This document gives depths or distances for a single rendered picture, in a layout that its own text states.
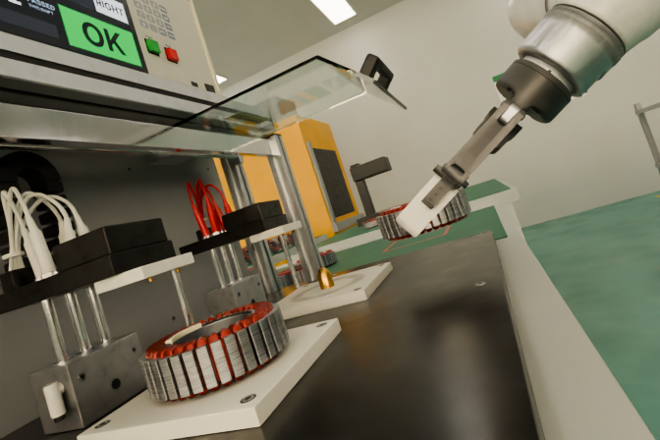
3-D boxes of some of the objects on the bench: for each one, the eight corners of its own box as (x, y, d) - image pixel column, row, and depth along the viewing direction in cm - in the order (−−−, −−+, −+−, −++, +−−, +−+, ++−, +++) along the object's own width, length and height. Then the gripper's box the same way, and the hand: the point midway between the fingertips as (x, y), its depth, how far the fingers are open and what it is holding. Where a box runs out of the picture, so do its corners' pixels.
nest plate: (342, 330, 37) (338, 316, 38) (260, 427, 23) (253, 406, 23) (211, 358, 43) (208, 347, 43) (80, 453, 28) (75, 435, 29)
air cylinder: (269, 306, 63) (258, 271, 64) (244, 323, 56) (232, 285, 57) (243, 313, 65) (232, 280, 65) (214, 331, 58) (202, 293, 58)
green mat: (493, 205, 125) (493, 204, 125) (508, 237, 68) (507, 236, 68) (242, 280, 157) (242, 279, 157) (107, 344, 100) (107, 343, 100)
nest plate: (393, 269, 60) (390, 260, 60) (367, 300, 46) (363, 289, 46) (304, 293, 65) (302, 285, 65) (256, 327, 51) (253, 317, 51)
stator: (312, 329, 36) (299, 288, 37) (242, 395, 26) (224, 337, 26) (213, 351, 40) (201, 314, 40) (117, 415, 30) (103, 366, 30)
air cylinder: (153, 383, 41) (137, 329, 41) (84, 428, 33) (66, 362, 34) (116, 391, 42) (101, 339, 43) (44, 436, 35) (27, 373, 35)
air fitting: (72, 414, 34) (62, 379, 34) (58, 422, 33) (48, 386, 33) (63, 416, 34) (53, 381, 34) (49, 424, 33) (39, 388, 33)
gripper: (606, 74, 34) (424, 263, 40) (555, 111, 56) (443, 230, 62) (530, 21, 35) (367, 210, 41) (510, 78, 58) (405, 196, 63)
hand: (422, 211), depth 51 cm, fingers closed on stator, 11 cm apart
